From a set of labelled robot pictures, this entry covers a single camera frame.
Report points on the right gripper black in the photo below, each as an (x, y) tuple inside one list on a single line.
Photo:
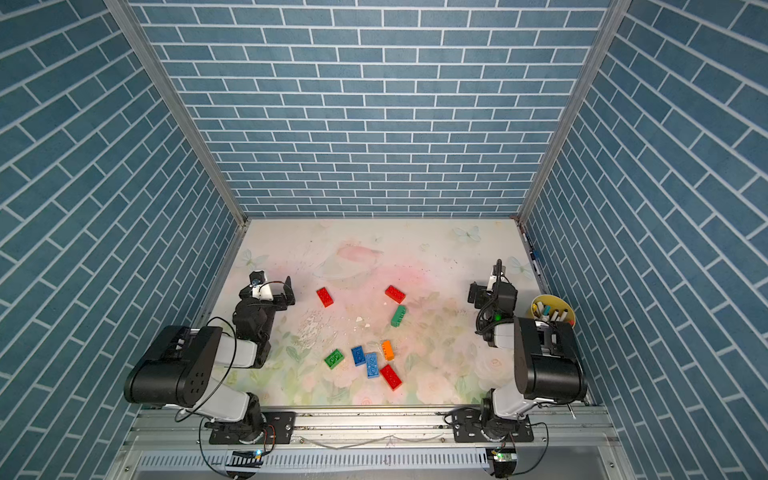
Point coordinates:
[(480, 294)]

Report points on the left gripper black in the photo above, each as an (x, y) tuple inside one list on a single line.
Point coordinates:
[(282, 297)]

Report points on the red lego brick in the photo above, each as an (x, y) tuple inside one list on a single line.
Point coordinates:
[(325, 297), (395, 294), (391, 377)]

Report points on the green long lego brick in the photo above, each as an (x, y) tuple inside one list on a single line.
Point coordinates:
[(398, 316)]

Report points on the orange lego brick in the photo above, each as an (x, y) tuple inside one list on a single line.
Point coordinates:
[(387, 350)]

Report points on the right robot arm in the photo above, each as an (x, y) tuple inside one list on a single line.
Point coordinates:
[(546, 366)]

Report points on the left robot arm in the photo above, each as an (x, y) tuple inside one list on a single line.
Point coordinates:
[(176, 369)]

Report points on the green square lego brick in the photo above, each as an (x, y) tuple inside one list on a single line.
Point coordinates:
[(333, 359)]

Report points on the dark blue lego brick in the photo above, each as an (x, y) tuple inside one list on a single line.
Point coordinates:
[(358, 356)]

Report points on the light blue lego brick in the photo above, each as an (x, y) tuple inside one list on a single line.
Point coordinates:
[(371, 365)]

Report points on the red lego brick front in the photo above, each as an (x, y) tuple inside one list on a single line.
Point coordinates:
[(391, 377)]

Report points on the yellow pen cup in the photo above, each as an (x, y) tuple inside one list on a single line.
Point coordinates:
[(550, 308)]

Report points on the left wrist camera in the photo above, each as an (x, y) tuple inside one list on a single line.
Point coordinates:
[(259, 287)]

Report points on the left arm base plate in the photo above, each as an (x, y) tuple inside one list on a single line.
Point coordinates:
[(269, 428)]

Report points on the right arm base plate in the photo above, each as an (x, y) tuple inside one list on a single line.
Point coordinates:
[(471, 425)]

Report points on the aluminium front rail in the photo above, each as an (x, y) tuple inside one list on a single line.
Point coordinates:
[(337, 428)]

